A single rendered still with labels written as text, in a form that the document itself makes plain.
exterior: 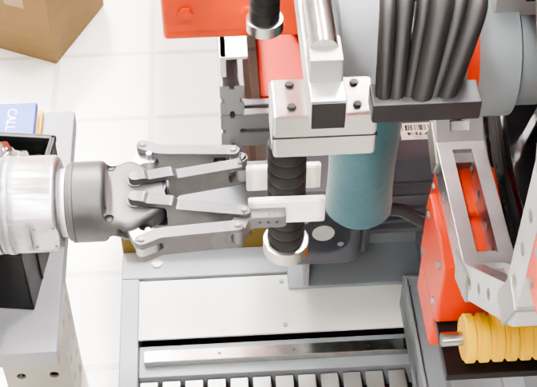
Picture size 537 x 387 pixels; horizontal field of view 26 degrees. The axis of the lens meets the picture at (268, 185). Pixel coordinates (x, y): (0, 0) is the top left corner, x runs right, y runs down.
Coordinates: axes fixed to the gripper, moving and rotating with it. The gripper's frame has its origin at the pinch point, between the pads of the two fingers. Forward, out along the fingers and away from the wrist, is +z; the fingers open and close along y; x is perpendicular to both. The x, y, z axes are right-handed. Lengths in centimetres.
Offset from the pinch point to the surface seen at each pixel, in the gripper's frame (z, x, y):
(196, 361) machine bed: -11, -75, -34
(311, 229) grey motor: 7, -51, -39
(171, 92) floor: -15, -83, -106
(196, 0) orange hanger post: -8, -23, -59
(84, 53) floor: -34, -83, -120
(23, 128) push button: -33, -35, -47
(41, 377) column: -35, -72, -30
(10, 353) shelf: -32, -38, -11
